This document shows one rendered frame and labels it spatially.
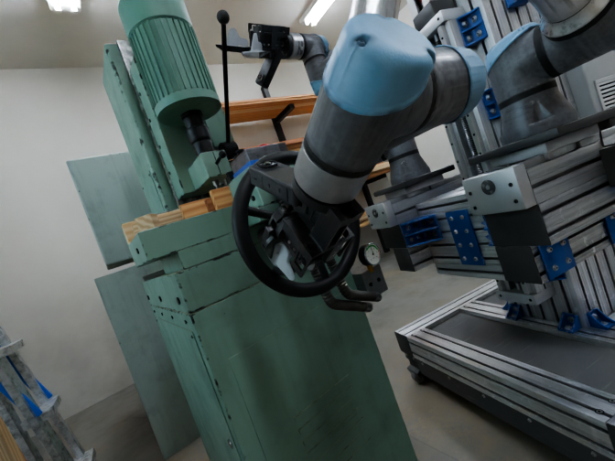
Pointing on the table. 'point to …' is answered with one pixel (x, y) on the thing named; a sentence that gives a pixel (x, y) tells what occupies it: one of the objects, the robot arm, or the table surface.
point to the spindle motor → (169, 58)
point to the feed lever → (226, 88)
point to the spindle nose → (197, 131)
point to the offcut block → (147, 221)
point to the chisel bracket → (208, 170)
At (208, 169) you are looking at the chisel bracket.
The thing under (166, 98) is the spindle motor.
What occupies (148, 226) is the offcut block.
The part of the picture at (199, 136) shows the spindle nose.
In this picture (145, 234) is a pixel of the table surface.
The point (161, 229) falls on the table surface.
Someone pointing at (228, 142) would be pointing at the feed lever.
